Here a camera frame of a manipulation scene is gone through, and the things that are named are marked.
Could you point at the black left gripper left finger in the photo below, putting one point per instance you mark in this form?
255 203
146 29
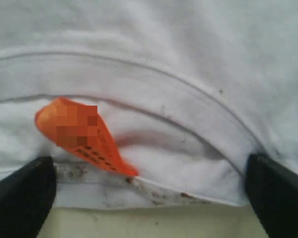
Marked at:
26 198

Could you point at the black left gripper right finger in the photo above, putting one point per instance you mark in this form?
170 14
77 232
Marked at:
272 191

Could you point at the white t-shirt with red logo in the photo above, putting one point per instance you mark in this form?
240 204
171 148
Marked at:
188 89

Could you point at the orange shirt neck label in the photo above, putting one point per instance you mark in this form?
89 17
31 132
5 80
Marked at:
81 131

